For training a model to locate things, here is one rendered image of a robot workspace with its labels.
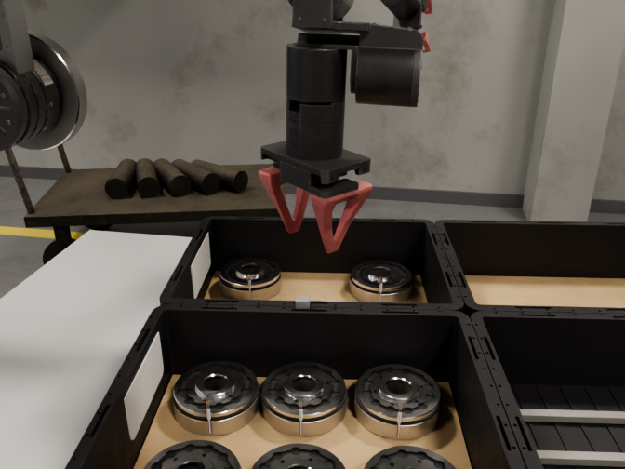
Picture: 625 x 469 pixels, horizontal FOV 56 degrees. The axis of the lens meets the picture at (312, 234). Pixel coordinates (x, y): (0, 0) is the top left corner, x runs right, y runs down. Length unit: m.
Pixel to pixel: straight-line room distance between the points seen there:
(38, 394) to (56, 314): 0.25
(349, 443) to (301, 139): 0.35
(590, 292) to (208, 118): 3.08
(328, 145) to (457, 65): 3.03
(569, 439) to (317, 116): 0.47
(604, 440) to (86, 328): 0.89
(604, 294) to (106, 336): 0.88
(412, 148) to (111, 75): 1.95
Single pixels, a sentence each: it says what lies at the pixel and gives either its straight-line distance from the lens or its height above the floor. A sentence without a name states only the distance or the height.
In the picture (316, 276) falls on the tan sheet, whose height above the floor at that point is 0.83.
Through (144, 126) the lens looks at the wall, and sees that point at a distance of 4.05.
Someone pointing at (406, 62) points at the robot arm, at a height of 1.25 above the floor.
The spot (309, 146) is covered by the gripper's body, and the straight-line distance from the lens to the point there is 0.57.
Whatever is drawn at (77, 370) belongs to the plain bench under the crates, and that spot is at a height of 0.70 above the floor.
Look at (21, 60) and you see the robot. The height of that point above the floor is 1.20.
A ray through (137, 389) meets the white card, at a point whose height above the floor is 0.90.
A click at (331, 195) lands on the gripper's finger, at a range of 0.56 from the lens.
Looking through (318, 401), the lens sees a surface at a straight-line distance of 0.72.
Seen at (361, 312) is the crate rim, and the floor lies 0.93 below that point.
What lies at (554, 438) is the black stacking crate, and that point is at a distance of 0.77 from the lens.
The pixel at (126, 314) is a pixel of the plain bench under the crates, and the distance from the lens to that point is 1.24.
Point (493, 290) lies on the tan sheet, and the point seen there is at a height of 0.83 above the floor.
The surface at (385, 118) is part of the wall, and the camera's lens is 3.64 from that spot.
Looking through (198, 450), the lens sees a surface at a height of 0.86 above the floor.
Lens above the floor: 1.32
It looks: 24 degrees down
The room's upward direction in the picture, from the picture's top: straight up
